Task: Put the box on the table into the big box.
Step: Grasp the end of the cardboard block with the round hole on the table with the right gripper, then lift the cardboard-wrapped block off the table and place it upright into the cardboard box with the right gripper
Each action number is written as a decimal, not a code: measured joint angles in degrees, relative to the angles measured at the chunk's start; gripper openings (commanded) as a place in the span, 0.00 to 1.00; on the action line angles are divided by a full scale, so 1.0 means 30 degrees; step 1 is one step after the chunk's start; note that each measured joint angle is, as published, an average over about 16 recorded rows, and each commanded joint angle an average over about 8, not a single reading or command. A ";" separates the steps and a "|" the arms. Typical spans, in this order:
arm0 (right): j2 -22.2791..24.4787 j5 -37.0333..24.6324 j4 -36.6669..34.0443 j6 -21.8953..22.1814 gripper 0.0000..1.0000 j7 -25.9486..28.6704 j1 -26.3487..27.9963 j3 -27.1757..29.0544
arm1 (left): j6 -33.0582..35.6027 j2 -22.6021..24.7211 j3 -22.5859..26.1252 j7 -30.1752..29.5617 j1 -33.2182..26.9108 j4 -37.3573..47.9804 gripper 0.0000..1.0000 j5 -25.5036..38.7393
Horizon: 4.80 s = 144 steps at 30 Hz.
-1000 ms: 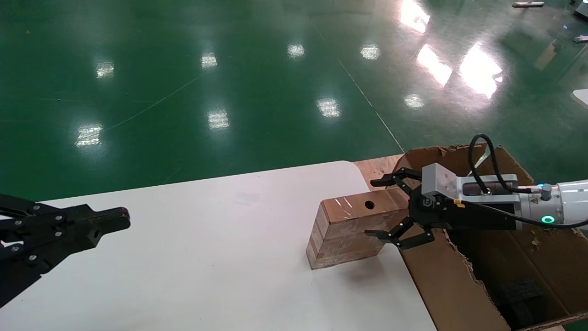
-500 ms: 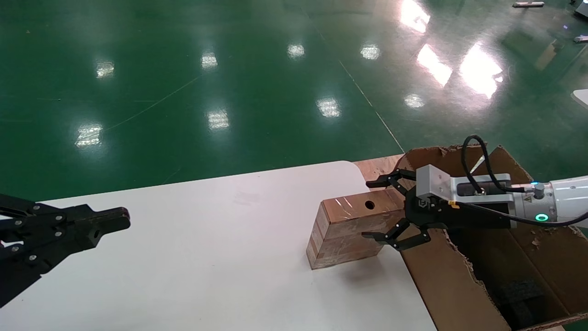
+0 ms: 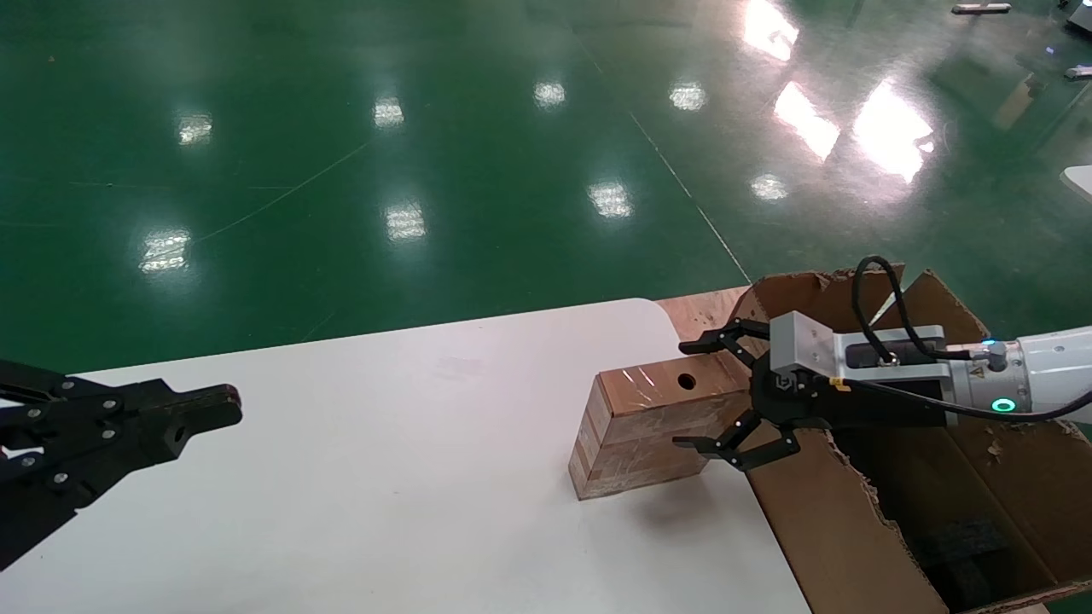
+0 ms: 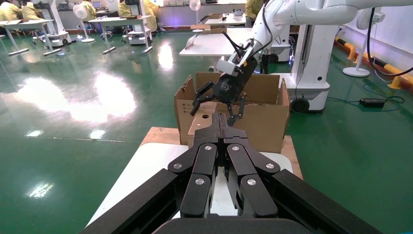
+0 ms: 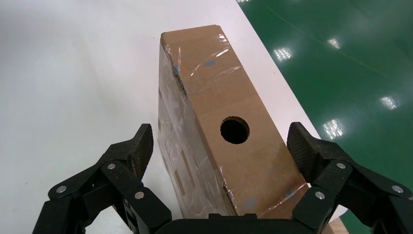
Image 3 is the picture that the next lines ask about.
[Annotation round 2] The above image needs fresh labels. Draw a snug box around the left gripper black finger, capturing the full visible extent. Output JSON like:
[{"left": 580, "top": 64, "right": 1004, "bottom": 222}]
[
  {"left": 0, "top": 358, "right": 242, "bottom": 412},
  {"left": 0, "top": 399, "right": 242, "bottom": 572}
]

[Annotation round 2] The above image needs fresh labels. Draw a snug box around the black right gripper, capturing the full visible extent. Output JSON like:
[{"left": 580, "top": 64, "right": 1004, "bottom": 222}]
[{"left": 672, "top": 318, "right": 955, "bottom": 472}]

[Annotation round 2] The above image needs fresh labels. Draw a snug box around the small cardboard box with hole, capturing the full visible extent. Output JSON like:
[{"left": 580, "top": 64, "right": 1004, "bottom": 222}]
[{"left": 568, "top": 354, "right": 756, "bottom": 501}]

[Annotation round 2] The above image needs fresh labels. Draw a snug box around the big open cardboard box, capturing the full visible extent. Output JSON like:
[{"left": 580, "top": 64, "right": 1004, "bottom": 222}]
[{"left": 729, "top": 264, "right": 1092, "bottom": 614}]

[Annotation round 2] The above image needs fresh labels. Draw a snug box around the wooden board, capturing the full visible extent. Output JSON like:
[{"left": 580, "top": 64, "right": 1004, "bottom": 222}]
[{"left": 655, "top": 286, "right": 752, "bottom": 376}]

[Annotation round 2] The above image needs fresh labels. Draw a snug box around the black foam block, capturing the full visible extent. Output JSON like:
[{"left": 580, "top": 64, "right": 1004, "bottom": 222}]
[{"left": 917, "top": 518, "right": 1018, "bottom": 610}]

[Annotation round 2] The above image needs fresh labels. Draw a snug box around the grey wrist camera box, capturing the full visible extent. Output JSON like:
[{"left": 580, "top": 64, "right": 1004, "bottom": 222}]
[{"left": 768, "top": 311, "right": 948, "bottom": 382}]

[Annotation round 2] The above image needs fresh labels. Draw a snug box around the black braided cable loop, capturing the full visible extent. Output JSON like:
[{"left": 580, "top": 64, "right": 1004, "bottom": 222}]
[{"left": 851, "top": 256, "right": 950, "bottom": 366}]

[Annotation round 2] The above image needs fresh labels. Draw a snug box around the thick black cable yellow tag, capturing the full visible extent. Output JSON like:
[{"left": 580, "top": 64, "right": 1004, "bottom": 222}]
[{"left": 832, "top": 377, "right": 1092, "bottom": 425}]

